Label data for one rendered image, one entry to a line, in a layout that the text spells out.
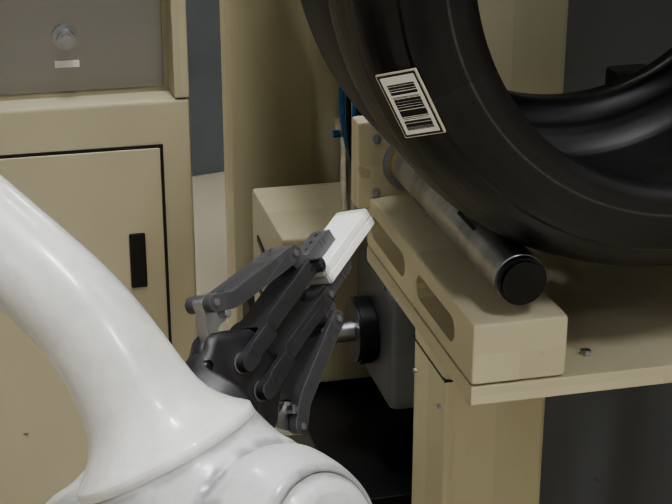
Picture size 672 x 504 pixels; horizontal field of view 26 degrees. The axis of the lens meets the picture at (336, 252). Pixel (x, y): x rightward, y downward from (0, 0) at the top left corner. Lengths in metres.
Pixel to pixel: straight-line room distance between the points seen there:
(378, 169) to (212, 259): 2.21
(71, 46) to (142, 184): 0.19
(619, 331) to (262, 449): 0.74
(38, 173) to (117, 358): 1.10
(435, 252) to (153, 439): 0.73
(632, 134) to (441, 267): 0.28
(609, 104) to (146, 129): 0.60
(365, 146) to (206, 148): 2.85
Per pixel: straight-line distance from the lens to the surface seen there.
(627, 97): 1.54
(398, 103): 1.17
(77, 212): 1.85
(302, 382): 1.02
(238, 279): 0.99
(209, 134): 4.38
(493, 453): 1.78
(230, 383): 0.94
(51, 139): 1.82
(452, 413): 1.74
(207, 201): 4.17
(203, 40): 4.30
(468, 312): 1.29
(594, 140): 1.53
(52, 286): 0.75
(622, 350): 1.38
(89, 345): 0.74
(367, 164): 1.56
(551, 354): 1.30
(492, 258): 1.28
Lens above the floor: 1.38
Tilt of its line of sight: 21 degrees down
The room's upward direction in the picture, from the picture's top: straight up
